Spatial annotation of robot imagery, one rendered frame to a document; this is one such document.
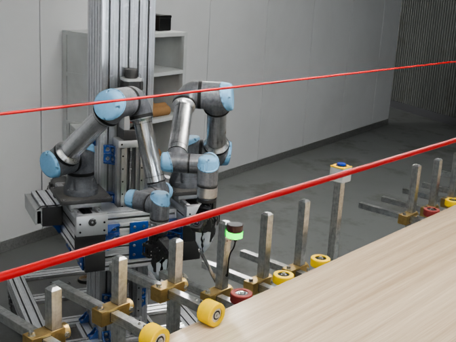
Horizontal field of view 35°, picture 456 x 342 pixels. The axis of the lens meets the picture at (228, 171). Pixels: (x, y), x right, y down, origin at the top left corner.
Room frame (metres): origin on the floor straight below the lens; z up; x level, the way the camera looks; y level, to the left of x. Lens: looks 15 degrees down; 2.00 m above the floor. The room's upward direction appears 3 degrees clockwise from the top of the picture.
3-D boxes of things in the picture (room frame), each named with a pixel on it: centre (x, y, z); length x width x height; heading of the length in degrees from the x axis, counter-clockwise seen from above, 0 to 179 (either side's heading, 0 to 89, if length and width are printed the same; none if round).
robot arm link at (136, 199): (2.73, 0.33, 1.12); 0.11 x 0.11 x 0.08; 60
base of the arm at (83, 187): (3.05, 0.64, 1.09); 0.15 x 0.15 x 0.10
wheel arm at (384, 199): (3.84, -1.06, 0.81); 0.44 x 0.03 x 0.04; 49
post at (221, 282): (2.50, 0.00, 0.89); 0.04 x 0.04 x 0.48; 49
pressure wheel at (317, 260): (2.76, -0.40, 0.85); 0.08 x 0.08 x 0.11
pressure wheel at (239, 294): (2.38, -0.07, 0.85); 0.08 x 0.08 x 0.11
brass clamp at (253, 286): (2.67, -0.15, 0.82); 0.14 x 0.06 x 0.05; 139
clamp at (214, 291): (2.48, 0.01, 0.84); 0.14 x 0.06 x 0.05; 139
